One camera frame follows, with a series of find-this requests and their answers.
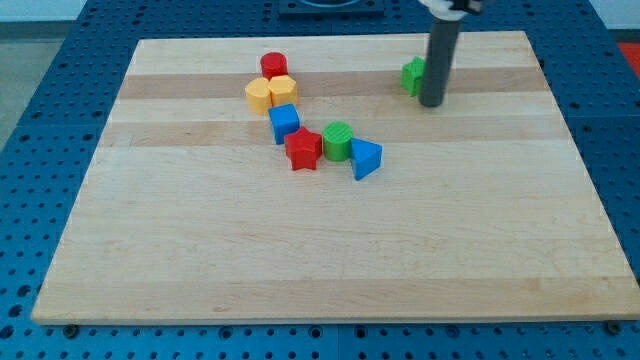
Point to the red cylinder block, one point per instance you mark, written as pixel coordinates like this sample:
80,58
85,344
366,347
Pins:
273,64

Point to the red star block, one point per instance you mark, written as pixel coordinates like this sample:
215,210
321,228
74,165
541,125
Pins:
303,148

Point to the yellow hexagon block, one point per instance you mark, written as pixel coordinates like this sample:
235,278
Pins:
283,90

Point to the wooden board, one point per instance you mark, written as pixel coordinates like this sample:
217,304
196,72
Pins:
482,209

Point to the blue cube block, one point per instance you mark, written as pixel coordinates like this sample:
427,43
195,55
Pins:
284,120

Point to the green cylinder block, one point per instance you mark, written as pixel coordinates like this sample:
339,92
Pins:
337,138

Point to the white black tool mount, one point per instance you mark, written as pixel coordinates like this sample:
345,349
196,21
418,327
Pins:
455,10

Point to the blue triangle block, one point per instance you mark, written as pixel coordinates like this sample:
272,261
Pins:
366,157

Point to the green star block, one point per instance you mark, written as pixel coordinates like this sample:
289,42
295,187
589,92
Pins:
412,75

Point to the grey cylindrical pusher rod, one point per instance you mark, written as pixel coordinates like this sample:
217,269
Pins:
439,57

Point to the yellow half-round block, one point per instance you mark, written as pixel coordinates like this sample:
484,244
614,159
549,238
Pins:
258,95

